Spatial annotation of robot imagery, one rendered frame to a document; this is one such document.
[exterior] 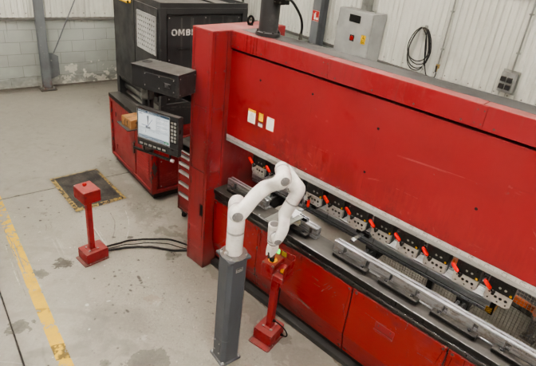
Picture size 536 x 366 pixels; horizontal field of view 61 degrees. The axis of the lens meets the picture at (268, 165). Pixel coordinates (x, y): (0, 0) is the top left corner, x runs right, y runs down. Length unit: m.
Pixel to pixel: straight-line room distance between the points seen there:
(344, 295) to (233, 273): 0.88
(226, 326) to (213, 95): 1.81
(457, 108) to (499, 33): 4.48
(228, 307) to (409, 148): 1.67
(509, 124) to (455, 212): 0.62
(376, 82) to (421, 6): 4.96
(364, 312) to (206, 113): 1.99
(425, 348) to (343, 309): 0.65
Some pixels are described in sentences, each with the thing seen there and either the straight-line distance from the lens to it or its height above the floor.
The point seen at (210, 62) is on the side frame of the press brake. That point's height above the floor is 2.06.
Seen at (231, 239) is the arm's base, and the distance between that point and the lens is 3.10.
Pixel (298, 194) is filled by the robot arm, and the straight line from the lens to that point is 2.96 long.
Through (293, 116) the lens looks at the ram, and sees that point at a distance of 3.46.
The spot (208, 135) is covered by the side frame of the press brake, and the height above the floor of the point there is 1.43.
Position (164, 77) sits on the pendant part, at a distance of 3.81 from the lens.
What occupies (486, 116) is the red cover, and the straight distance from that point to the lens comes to 2.73.
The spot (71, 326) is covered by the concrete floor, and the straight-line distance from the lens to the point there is 4.25.
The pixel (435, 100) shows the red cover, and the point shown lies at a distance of 2.82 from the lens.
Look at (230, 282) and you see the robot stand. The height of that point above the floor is 0.82.
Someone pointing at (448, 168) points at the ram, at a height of 1.87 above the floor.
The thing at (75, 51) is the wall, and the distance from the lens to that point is 9.85.
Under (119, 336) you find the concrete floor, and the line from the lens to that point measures 4.10.
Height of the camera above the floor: 2.98
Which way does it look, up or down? 26 degrees down
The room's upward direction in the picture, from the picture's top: 6 degrees clockwise
